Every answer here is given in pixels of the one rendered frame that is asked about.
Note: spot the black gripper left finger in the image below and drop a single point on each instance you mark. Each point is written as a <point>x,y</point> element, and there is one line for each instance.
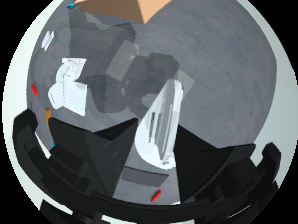
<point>106,151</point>

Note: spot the red flat bar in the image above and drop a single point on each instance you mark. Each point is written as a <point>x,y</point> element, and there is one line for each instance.
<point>156,195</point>

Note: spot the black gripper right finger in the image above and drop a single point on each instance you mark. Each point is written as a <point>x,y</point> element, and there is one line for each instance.
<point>198,163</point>

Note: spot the orange rectangular bar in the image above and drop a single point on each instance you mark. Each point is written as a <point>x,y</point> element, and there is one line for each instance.
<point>47,115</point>

